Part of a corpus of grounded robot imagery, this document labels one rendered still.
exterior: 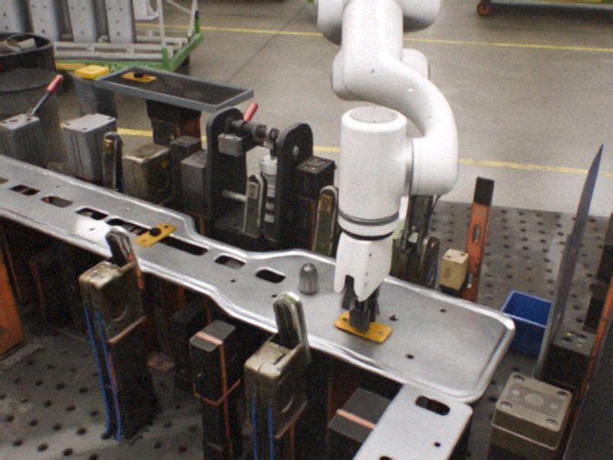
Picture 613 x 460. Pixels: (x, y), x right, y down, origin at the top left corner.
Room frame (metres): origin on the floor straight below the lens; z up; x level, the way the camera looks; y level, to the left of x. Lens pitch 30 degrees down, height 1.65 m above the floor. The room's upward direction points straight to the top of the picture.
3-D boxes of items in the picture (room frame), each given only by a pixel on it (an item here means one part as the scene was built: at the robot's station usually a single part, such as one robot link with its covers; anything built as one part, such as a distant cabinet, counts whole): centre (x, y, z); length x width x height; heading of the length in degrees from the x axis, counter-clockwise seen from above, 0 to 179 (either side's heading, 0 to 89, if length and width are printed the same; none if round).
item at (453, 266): (0.92, -0.25, 0.88); 0.04 x 0.04 x 0.36; 59
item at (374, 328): (0.81, -0.09, 1.01); 0.08 x 0.04 x 0.01; 59
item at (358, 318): (0.79, -0.08, 1.04); 0.03 x 0.03 x 0.07; 59
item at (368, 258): (0.81, -0.09, 1.14); 0.10 x 0.07 x 0.11; 149
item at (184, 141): (1.33, 0.25, 0.90); 0.05 x 0.05 x 0.40; 59
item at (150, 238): (1.10, 0.28, 1.01); 0.08 x 0.04 x 0.01; 148
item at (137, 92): (1.50, 0.31, 1.16); 0.37 x 0.14 x 0.02; 59
